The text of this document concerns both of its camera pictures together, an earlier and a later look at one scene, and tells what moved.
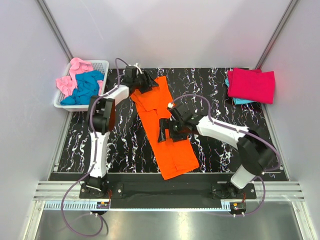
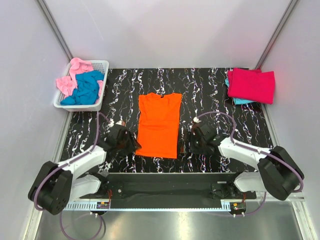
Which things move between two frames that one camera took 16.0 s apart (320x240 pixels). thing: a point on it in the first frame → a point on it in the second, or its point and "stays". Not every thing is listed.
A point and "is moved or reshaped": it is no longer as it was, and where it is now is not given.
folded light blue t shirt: (238, 101) stays
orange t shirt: (174, 156) is moved or reshaped
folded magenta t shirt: (251, 85) stays
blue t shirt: (87, 87) stays
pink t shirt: (66, 84) stays
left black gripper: (148, 84) → (133, 145)
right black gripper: (166, 123) → (189, 137)
